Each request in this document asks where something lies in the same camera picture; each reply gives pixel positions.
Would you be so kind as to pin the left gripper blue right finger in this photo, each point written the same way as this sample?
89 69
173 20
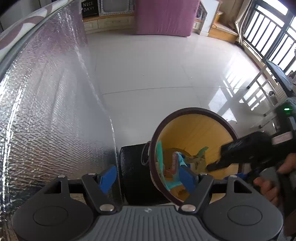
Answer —
198 187

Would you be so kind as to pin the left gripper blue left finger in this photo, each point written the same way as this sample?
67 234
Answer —
97 186

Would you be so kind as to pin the teal plastic wrapper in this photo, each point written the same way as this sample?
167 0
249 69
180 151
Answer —
163 160

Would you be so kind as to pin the blue white snack bag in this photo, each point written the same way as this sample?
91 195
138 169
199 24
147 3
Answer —
172 170

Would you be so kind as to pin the gold snack packet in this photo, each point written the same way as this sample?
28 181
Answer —
197 163

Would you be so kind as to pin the yellow trash bin dark rim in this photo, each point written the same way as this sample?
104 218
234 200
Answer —
188 130

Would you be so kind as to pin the person right hand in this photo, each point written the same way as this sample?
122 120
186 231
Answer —
281 192

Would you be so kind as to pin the white folding chair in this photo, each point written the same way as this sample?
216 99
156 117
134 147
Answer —
276 88

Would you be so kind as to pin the wooden stair steps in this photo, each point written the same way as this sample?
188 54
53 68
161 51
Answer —
220 31

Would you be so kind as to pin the beige curtain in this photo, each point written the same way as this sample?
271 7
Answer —
241 19

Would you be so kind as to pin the pink folded mattress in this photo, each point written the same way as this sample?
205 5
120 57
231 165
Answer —
170 7

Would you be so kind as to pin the cartoon patterned table cloth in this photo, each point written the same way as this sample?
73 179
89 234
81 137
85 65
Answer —
54 19

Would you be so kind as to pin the black nice day sign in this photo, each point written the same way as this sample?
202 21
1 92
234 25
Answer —
89 8

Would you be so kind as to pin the white toy oven box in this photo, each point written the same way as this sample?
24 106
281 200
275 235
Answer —
115 7

